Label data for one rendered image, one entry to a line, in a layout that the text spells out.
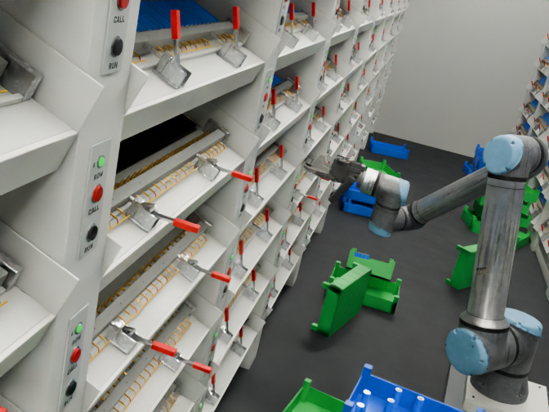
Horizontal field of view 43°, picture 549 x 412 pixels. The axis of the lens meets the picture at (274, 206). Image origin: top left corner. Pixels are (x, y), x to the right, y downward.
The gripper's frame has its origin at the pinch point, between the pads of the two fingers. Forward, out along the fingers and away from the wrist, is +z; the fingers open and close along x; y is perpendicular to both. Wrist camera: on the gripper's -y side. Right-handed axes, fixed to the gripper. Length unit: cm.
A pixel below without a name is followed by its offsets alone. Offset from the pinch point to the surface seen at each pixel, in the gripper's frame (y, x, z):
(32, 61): 55, 183, 5
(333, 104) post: 19.6, -27.3, 0.4
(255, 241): -6, 64, 1
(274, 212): -4.4, 43.0, 0.9
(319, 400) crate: -56, 51, -30
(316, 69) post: 41, 43, 0
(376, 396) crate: -26, 86, -43
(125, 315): 14, 152, 2
